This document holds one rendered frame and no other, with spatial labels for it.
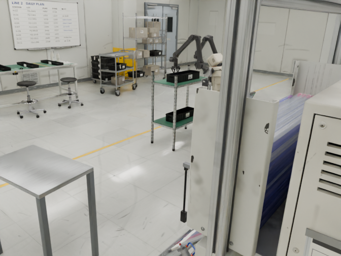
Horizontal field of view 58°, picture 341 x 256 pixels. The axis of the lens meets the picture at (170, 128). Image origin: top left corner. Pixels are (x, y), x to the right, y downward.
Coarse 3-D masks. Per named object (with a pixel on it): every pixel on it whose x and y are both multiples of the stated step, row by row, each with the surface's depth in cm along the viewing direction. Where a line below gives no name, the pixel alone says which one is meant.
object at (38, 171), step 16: (0, 160) 226; (16, 160) 227; (32, 160) 228; (48, 160) 229; (64, 160) 229; (0, 176) 205; (16, 176) 205; (32, 176) 205; (48, 176) 206; (64, 176) 207; (80, 176) 211; (32, 192) 188; (48, 192) 190; (48, 224) 196; (96, 224) 237; (0, 240) 243; (48, 240) 199; (96, 240) 241
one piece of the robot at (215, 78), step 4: (212, 68) 401; (216, 68) 398; (220, 68) 399; (216, 72) 399; (220, 72) 400; (212, 76) 407; (216, 76) 403; (220, 76) 404; (212, 80) 413; (216, 80) 409; (220, 80) 405; (212, 84) 417; (216, 84) 412; (212, 88) 418; (216, 88) 414
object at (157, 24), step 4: (148, 24) 952; (152, 24) 943; (156, 24) 957; (160, 24) 972; (160, 28) 976; (144, 40) 952; (148, 40) 949; (152, 40) 965; (156, 40) 977; (160, 40) 991
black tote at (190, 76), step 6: (180, 72) 458; (186, 72) 470; (192, 72) 476; (198, 72) 466; (168, 78) 436; (174, 78) 429; (180, 78) 435; (186, 78) 446; (192, 78) 458; (198, 78) 470
